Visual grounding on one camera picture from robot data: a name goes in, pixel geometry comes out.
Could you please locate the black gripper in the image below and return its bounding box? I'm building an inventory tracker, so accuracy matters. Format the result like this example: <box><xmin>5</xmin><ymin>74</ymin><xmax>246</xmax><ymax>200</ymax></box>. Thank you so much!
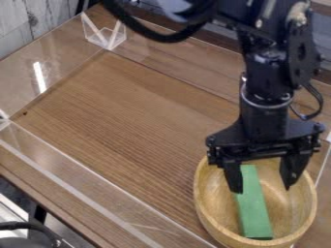
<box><xmin>205</xmin><ymin>98</ymin><xmax>324</xmax><ymax>194</ymax></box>

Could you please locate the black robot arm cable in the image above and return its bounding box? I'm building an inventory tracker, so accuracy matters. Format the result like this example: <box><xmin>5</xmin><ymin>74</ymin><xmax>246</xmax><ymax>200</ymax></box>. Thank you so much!
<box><xmin>101</xmin><ymin>0</ymin><xmax>217</xmax><ymax>44</ymax></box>

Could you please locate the black cable on floor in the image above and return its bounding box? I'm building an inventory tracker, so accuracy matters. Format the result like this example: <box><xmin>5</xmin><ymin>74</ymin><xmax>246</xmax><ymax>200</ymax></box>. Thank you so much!
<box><xmin>0</xmin><ymin>220</ymin><xmax>62</xmax><ymax>248</ymax></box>

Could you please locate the brown wooden bowl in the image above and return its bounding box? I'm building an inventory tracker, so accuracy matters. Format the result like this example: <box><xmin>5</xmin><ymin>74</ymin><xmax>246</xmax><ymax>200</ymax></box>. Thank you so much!
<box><xmin>192</xmin><ymin>159</ymin><xmax>316</xmax><ymax>248</ymax></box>

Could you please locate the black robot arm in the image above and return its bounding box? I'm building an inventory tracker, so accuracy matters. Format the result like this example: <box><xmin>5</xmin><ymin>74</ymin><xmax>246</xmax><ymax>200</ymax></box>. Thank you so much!
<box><xmin>170</xmin><ymin>0</ymin><xmax>324</xmax><ymax>193</ymax></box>

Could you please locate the green rectangular block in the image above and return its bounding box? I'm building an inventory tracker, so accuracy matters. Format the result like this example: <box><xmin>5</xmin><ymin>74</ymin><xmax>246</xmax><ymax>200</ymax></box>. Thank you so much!
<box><xmin>234</xmin><ymin>165</ymin><xmax>272</xmax><ymax>240</ymax></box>

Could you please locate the clear acrylic enclosure wall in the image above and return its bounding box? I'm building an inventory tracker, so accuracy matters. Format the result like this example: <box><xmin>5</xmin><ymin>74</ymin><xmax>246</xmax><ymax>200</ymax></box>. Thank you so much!
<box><xmin>0</xmin><ymin>11</ymin><xmax>331</xmax><ymax>248</ymax></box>

